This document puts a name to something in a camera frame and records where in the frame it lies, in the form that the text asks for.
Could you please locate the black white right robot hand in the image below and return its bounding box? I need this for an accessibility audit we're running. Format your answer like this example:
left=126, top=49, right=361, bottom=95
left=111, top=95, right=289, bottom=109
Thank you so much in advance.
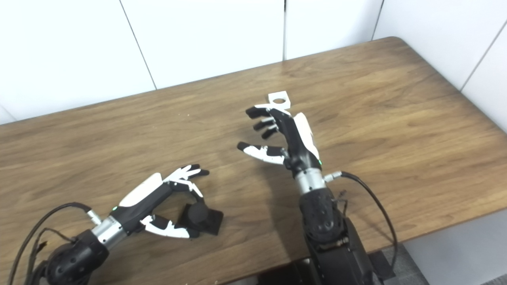
left=236, top=104, right=323, bottom=179

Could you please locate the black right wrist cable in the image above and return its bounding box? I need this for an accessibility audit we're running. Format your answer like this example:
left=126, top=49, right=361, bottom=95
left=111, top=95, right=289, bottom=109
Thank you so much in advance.
left=324, top=171, right=398, bottom=262

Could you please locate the thin left arm wire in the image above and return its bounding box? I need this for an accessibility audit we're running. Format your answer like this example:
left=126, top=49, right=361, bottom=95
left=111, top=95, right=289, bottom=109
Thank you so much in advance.
left=34, top=227, right=78, bottom=262

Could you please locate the thin right arm wire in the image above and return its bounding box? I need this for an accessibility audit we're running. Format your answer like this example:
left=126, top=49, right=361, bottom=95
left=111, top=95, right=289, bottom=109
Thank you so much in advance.
left=334, top=189, right=350, bottom=217

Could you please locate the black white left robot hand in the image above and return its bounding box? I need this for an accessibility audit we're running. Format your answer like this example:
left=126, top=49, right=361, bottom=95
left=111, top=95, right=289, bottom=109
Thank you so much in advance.
left=110, top=164, right=210, bottom=239

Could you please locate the thin arm wire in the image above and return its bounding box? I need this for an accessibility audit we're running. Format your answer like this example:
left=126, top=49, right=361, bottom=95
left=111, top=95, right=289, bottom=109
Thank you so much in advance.
left=34, top=227, right=78, bottom=262
left=334, top=189, right=350, bottom=217

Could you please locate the black peg with square base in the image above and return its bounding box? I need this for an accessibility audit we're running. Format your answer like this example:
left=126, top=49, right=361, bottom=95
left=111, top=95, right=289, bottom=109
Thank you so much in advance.
left=176, top=196, right=224, bottom=236

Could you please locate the white square piece with hole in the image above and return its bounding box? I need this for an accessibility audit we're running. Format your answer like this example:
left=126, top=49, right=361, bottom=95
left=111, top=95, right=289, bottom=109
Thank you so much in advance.
left=268, top=91, right=292, bottom=110

